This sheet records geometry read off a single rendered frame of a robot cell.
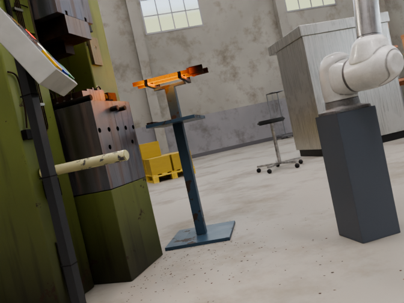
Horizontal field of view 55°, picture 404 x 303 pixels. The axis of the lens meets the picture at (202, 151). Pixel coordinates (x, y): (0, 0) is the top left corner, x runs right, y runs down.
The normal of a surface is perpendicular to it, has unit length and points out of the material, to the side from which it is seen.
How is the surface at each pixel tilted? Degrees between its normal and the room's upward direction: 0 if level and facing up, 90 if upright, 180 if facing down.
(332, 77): 88
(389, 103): 90
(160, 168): 90
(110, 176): 90
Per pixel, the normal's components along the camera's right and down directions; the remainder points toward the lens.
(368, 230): 0.20, 0.00
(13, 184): -0.32, 0.11
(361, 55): -0.84, 0.00
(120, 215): 0.92, -0.19
